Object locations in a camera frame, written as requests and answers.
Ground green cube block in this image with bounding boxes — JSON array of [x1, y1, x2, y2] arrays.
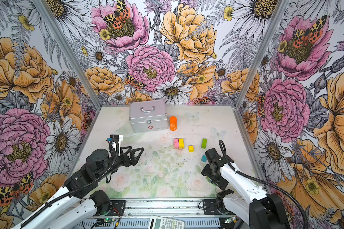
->
[[201, 138, 207, 149]]

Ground yellow cube block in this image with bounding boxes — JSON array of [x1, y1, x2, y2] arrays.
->
[[188, 146, 195, 153]]

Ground orange cylinder bottle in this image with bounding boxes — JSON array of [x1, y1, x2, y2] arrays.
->
[[169, 116, 177, 131]]

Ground grey calculator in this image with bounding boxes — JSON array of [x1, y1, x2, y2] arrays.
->
[[148, 216, 185, 229]]

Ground pink rectangular block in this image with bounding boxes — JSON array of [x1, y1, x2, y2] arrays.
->
[[174, 138, 179, 149]]

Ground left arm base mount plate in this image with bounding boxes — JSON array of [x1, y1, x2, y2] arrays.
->
[[106, 200, 126, 217]]

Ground yellow rectangular block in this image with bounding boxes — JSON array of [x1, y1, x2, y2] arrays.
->
[[178, 138, 184, 149]]

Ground silver aluminium case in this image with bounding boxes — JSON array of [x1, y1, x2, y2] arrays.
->
[[129, 100, 168, 133]]

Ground aluminium frame corner post left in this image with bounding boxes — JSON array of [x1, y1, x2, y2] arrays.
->
[[34, 1, 102, 111]]

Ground aluminium front rail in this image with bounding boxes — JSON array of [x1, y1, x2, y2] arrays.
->
[[65, 198, 204, 218]]

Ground aluminium frame corner post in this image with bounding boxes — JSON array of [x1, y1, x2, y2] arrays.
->
[[34, 1, 102, 111], [235, 1, 289, 109]]

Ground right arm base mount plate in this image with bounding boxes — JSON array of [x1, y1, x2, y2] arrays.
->
[[202, 199, 227, 215]]

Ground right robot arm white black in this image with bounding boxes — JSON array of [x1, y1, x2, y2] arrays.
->
[[201, 148, 290, 229]]

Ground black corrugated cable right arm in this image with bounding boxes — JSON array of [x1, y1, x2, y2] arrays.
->
[[218, 139, 309, 229]]

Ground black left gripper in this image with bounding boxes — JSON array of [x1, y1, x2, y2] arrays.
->
[[96, 146, 144, 180]]

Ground teal cube block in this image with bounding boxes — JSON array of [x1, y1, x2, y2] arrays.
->
[[201, 155, 207, 162]]

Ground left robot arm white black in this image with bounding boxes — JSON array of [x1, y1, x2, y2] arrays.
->
[[15, 135, 144, 229]]

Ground aluminium frame corner post right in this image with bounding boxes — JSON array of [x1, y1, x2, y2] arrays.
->
[[235, 1, 289, 109]]

